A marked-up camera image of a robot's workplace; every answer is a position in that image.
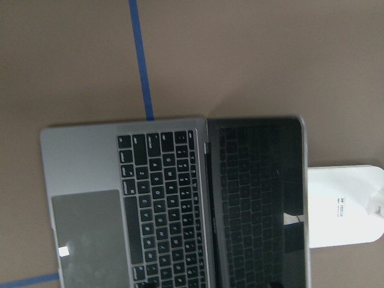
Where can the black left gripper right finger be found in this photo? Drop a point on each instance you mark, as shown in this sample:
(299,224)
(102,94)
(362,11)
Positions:
(275,284)

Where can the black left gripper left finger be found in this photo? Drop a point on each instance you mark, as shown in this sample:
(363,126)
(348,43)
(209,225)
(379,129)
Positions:
(150,284)

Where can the grey laptop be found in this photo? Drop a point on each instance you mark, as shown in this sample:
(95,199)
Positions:
(181,202)

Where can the white desk lamp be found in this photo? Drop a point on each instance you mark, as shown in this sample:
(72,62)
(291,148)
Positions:
(345,205)

